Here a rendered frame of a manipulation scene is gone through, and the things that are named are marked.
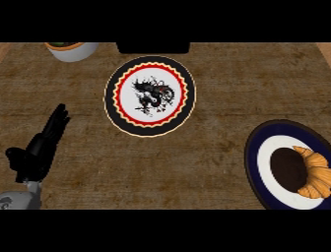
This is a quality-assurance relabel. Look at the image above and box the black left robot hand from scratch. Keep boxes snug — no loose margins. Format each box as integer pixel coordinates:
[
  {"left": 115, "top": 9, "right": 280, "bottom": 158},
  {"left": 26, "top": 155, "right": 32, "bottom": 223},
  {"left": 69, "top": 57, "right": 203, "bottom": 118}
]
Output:
[{"left": 4, "top": 103, "right": 72, "bottom": 184}]

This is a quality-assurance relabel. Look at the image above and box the black rimmed dragon print plate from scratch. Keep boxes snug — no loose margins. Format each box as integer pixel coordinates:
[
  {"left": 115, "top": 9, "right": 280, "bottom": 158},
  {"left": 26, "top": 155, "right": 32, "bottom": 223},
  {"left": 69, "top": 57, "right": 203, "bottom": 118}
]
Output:
[{"left": 103, "top": 55, "right": 198, "bottom": 138}]

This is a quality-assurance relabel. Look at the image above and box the blue rimmed white plate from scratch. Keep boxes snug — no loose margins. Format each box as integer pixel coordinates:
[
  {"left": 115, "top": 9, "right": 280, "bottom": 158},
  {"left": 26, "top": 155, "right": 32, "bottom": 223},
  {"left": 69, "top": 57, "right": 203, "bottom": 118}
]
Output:
[{"left": 243, "top": 119, "right": 331, "bottom": 211}]

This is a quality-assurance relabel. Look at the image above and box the golden croissant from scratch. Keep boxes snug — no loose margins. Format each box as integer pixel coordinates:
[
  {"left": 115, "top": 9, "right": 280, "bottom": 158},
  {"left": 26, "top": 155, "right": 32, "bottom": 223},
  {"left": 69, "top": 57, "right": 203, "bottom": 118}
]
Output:
[{"left": 290, "top": 145, "right": 331, "bottom": 200}]

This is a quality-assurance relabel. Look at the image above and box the white pot with orange rim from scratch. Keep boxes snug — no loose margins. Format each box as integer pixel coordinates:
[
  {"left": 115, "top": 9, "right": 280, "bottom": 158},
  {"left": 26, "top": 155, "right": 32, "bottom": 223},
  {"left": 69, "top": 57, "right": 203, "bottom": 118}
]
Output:
[{"left": 43, "top": 41, "right": 100, "bottom": 63}]

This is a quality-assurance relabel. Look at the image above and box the black box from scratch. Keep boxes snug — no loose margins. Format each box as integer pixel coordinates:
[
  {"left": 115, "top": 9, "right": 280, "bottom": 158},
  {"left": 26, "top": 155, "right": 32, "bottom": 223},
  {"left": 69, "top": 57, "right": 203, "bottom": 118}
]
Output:
[{"left": 115, "top": 41, "right": 192, "bottom": 55}]

